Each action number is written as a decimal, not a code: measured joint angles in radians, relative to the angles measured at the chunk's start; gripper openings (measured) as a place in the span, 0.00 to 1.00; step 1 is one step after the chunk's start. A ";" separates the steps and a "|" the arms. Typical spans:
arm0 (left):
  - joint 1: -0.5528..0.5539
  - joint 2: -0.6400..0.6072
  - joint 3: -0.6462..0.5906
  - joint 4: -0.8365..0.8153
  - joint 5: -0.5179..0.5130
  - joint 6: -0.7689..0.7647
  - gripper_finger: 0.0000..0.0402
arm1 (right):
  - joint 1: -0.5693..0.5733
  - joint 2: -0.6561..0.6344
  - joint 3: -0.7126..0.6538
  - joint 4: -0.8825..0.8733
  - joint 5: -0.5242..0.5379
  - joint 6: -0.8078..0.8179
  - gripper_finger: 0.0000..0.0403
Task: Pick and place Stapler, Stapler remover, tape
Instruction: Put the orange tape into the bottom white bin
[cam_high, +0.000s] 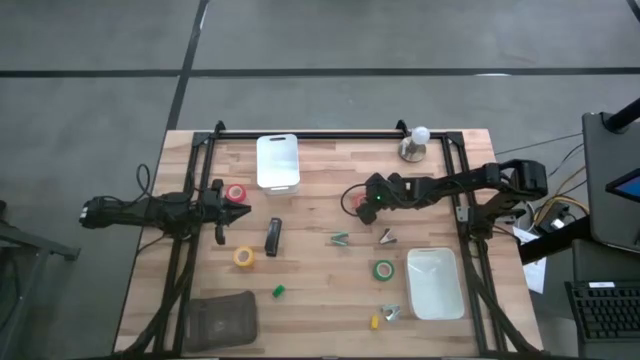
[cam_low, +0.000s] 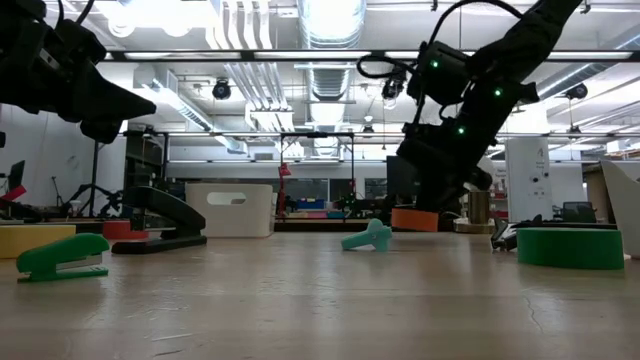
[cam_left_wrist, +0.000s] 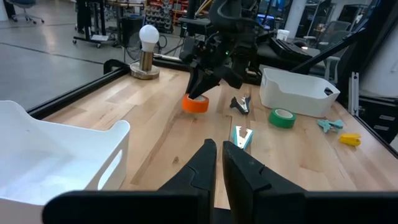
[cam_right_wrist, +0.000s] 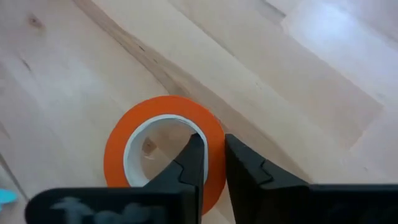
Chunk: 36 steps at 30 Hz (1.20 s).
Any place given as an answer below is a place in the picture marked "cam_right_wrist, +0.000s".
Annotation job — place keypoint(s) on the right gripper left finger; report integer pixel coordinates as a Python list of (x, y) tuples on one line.
[(124, 205)]

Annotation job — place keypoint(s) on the light blue plastic object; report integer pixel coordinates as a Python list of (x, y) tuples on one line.
[(6, 197)]

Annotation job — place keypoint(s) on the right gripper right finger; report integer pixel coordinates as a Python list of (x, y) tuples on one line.
[(280, 202)]

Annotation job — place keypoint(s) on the orange tape roll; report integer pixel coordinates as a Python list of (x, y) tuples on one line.
[(161, 105)]

